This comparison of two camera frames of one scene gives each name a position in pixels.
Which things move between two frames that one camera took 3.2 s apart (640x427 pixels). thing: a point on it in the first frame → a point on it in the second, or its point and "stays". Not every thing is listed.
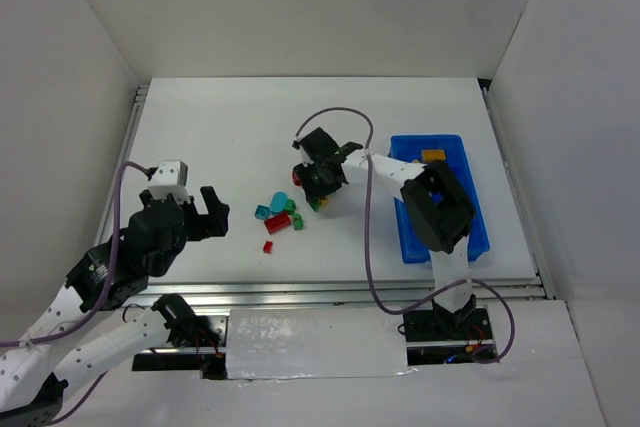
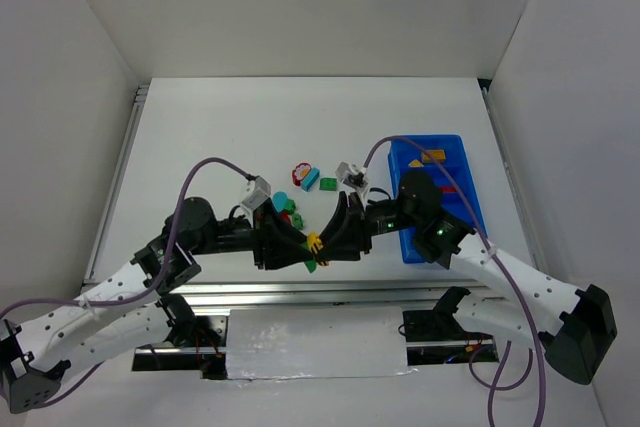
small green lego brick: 290,206 stays
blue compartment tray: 410,148 stays
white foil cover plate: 314,342 stays
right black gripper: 310,186 → 358,225
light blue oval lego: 278,201 stays
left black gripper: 186,217 → 262,242
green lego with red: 297,221 stays
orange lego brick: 434,154 stays
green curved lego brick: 315,204 → 310,265
